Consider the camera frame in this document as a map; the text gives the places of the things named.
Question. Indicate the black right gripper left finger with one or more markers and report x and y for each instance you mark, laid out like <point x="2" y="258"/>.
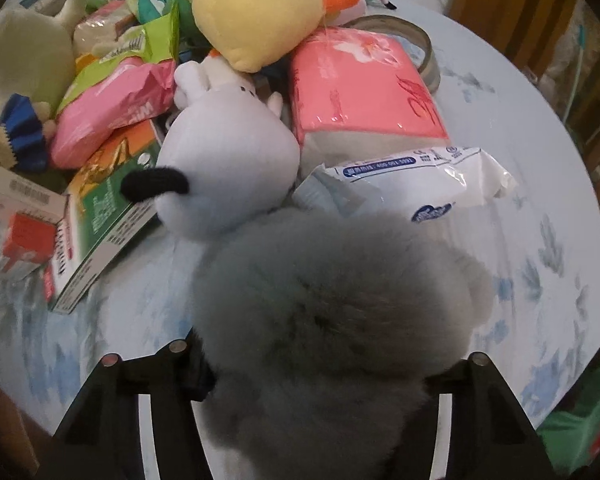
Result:
<point x="99" y="436"/>

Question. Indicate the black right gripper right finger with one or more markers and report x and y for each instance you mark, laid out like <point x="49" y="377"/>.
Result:
<point x="472" y="427"/>

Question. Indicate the grey fluffy plush toy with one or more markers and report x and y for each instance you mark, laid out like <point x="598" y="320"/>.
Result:
<point x="322" y="332"/>

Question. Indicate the white dog plush toy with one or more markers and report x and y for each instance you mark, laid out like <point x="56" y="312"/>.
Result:
<point x="227" y="157"/>

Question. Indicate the green plastic bag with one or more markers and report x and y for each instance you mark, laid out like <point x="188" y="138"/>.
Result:
<point x="572" y="437"/>

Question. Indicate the green orange carton box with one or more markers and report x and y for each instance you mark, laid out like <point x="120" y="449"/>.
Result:
<point x="98" y="220"/>

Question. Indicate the white red small box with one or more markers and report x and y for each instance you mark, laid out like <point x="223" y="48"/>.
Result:
<point x="29" y="216"/>

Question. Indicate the white wet wipes pack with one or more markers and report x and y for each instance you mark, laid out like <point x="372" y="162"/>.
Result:
<point x="420" y="185"/>

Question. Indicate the pink green wipes pack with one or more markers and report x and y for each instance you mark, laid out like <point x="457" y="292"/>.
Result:
<point x="131" y="83"/>

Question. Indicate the pink tissue pack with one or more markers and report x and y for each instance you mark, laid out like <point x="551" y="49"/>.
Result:
<point x="357" y="95"/>

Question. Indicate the cream rabbit plush toy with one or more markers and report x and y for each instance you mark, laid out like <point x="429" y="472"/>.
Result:
<point x="36" y="69"/>

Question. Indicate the yellow duck plush toy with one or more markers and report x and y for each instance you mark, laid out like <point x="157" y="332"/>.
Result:
<point x="252" y="34"/>

